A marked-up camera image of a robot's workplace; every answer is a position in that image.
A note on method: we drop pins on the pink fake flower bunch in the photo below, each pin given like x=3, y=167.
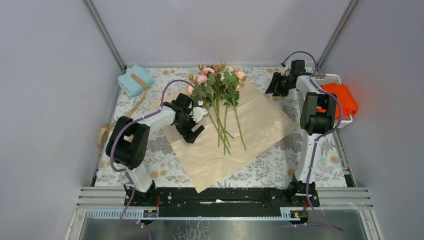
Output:
x=218, y=88

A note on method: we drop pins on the floral patterned table mat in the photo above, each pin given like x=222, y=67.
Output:
x=272, y=168

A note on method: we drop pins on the orange folded cloth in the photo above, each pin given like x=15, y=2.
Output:
x=349, y=106

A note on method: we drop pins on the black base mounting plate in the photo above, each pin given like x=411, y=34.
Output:
x=186, y=202

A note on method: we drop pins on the tan wrapping paper sheet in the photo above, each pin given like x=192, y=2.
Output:
x=247, y=130

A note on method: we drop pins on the light blue folded towel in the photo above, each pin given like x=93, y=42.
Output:
x=129, y=86

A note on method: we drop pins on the tan ribbon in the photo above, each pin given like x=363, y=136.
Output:
x=106, y=128

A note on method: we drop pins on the white plastic basket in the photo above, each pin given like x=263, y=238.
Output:
x=303, y=86

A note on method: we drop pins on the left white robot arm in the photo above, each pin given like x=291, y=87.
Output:
x=127, y=145

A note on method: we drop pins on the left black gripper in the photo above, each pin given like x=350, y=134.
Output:
x=189, y=114

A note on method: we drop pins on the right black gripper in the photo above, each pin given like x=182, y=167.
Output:
x=277, y=91

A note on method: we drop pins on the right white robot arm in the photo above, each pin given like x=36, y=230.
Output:
x=317, y=119

